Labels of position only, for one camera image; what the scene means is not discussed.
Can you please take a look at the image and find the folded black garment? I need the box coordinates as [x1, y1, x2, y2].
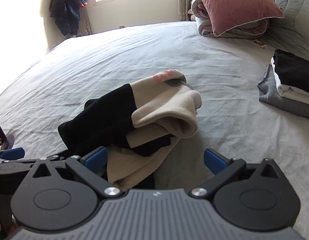
[273, 49, 309, 93]

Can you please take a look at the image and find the folded white garment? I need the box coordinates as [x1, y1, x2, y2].
[270, 57, 309, 105]

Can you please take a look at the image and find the hanging navy jacket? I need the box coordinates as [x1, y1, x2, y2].
[49, 0, 87, 37]

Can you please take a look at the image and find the pink velvet pillow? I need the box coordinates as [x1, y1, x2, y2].
[202, 0, 285, 25]

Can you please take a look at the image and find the round phone stand base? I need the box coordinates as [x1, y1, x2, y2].
[1, 134, 15, 151]

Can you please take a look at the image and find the beige black bear sweatshirt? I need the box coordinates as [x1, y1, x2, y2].
[58, 69, 202, 191]

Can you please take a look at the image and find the folded grey sweater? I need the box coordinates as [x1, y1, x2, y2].
[257, 64, 309, 119]

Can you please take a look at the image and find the grey quilted headboard cover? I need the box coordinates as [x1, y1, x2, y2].
[262, 0, 309, 61]

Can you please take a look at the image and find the folded grey pink quilt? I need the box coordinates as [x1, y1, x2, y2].
[189, 0, 269, 40]

